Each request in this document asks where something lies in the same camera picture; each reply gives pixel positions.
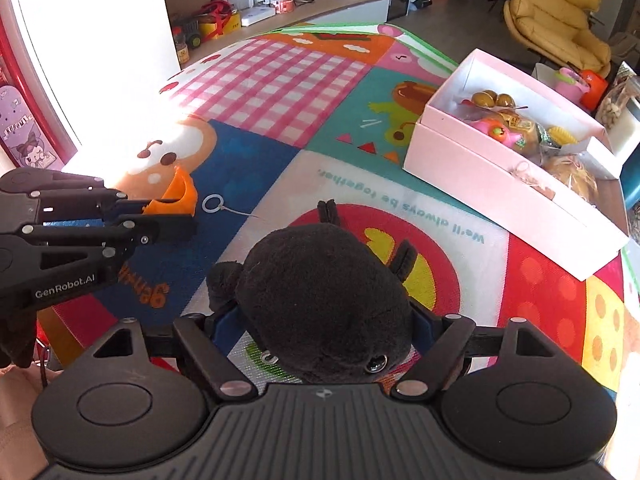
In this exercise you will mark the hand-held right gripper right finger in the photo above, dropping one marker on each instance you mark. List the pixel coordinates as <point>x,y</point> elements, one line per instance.
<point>423,326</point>

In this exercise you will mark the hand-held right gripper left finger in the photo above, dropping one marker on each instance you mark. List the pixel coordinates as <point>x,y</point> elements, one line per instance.
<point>228,318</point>

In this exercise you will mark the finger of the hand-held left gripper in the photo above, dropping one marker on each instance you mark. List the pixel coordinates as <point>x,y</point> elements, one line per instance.
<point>125,200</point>
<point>160,232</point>

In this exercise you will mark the orange plastic toy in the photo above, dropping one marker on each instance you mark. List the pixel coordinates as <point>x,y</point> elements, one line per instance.
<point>177,194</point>

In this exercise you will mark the black plush toy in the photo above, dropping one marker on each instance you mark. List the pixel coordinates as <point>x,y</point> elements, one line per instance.
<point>325,300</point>

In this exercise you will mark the pink cardboard box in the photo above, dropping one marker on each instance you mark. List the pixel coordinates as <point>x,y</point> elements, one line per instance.
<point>515,175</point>

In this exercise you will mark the clear bread packet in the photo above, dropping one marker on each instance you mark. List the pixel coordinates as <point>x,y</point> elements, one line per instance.
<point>571,176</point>

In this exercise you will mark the bread packet with yellow label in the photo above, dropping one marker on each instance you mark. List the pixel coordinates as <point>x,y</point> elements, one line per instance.
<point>524,134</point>

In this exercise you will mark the person's left hand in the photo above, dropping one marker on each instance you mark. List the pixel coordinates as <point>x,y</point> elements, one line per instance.
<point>16,335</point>

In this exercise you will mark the small brown bottle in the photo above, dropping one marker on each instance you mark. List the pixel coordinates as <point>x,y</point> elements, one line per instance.
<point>181,48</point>

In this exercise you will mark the colourful play mat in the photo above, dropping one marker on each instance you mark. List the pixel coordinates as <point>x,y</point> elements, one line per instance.
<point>310,160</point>

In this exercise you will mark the toy truck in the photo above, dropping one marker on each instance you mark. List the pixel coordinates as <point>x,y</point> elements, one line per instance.
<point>192,30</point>

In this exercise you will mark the pink toy with green leaf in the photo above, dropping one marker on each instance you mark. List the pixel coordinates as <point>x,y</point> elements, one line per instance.
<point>492,131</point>

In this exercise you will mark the white router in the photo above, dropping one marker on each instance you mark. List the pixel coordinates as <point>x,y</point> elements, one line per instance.
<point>257,15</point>

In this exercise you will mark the yellow toy corn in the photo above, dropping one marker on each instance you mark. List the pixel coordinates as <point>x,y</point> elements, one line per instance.
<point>560,135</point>

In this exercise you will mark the brown toy chestnuts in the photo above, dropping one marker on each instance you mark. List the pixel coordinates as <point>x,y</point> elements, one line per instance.
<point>492,99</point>

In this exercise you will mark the small glass jar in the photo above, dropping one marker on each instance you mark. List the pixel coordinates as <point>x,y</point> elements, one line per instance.
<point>283,0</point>

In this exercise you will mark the pink toy pot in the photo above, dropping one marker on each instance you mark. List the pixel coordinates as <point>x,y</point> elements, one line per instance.
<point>568,79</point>

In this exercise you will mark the clear bag of nuts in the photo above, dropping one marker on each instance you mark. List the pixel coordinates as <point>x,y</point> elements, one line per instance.
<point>614,106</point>

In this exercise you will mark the orange toy bucket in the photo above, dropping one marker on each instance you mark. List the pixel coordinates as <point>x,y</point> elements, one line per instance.
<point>593,83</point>

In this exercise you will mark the yellow armchair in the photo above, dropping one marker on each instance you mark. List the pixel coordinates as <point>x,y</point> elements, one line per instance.
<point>555,15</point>

